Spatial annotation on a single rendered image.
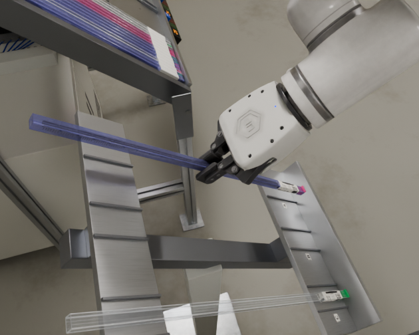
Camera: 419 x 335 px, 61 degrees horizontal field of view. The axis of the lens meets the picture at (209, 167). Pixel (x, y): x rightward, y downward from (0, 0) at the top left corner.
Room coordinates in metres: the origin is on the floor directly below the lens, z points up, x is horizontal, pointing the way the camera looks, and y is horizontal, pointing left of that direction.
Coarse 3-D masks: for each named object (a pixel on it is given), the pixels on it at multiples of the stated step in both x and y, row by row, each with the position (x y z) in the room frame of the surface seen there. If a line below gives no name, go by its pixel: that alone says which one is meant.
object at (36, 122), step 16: (32, 128) 0.24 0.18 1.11; (48, 128) 0.24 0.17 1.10; (64, 128) 0.25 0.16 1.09; (80, 128) 0.26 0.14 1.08; (96, 144) 0.25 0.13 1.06; (112, 144) 0.26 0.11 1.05; (128, 144) 0.27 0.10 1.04; (144, 144) 0.28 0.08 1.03; (160, 160) 0.27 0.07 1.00; (176, 160) 0.28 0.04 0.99; (192, 160) 0.29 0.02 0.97; (224, 176) 0.30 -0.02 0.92
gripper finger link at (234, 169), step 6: (210, 168) 0.29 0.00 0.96; (216, 168) 0.29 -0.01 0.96; (228, 168) 0.28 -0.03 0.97; (234, 168) 0.28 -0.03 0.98; (198, 174) 0.28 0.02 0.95; (204, 174) 0.28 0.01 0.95; (210, 174) 0.28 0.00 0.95; (216, 174) 0.28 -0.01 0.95; (222, 174) 0.28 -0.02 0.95; (234, 174) 0.28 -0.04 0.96; (198, 180) 0.28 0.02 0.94; (204, 180) 0.28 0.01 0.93; (210, 180) 0.28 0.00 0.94
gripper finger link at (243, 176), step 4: (268, 160) 0.28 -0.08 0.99; (264, 164) 0.27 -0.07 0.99; (240, 168) 0.28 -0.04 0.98; (252, 168) 0.27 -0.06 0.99; (256, 168) 0.27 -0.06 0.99; (260, 168) 0.27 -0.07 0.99; (240, 172) 0.27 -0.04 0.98; (244, 172) 0.27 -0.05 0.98; (248, 172) 0.26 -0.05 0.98; (252, 172) 0.26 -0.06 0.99; (256, 172) 0.26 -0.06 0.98; (236, 176) 0.27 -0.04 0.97; (240, 176) 0.26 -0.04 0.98; (244, 176) 0.26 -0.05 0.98; (248, 176) 0.26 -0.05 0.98; (252, 176) 0.26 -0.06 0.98; (256, 176) 0.26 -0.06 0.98; (240, 180) 0.26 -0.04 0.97; (244, 180) 0.26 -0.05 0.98; (248, 180) 0.26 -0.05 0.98; (252, 180) 0.26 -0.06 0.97; (248, 184) 0.25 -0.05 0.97
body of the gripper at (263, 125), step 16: (256, 96) 0.35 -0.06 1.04; (272, 96) 0.34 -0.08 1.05; (224, 112) 0.35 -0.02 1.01; (240, 112) 0.34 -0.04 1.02; (256, 112) 0.33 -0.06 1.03; (272, 112) 0.32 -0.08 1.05; (288, 112) 0.31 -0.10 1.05; (224, 128) 0.33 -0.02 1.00; (240, 128) 0.32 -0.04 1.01; (256, 128) 0.30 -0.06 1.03; (272, 128) 0.30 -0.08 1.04; (288, 128) 0.29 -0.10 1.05; (304, 128) 0.29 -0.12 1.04; (240, 144) 0.29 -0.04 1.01; (256, 144) 0.28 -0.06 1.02; (272, 144) 0.28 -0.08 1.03; (288, 144) 0.28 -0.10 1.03; (240, 160) 0.27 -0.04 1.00; (256, 160) 0.27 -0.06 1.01; (272, 160) 0.28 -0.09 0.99
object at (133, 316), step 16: (176, 304) 0.09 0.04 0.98; (192, 304) 0.10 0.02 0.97; (208, 304) 0.10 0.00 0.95; (224, 304) 0.10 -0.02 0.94; (240, 304) 0.11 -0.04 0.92; (256, 304) 0.11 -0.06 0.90; (272, 304) 0.12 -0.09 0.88; (288, 304) 0.12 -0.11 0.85; (80, 320) 0.06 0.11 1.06; (96, 320) 0.06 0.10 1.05; (112, 320) 0.07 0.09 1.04; (128, 320) 0.07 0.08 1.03; (144, 320) 0.07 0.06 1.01; (160, 320) 0.07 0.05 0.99
